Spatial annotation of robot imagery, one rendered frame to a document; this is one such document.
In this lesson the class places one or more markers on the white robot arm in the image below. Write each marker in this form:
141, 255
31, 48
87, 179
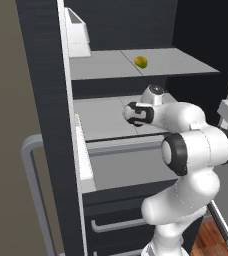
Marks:
192, 143

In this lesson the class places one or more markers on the black fridge drawer front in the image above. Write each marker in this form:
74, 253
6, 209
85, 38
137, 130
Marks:
116, 210

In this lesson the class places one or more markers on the small white door bin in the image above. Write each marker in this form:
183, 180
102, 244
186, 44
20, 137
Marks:
76, 36

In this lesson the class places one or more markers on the grey-lined fridge door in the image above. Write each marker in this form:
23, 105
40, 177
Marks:
227, 186

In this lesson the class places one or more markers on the long white door bin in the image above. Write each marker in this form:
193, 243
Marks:
84, 160

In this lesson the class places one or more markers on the black fridge door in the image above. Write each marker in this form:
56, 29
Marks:
49, 100

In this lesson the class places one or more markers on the black fridge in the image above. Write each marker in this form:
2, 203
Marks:
126, 23

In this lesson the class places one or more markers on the yellow green mango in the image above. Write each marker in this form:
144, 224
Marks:
141, 62

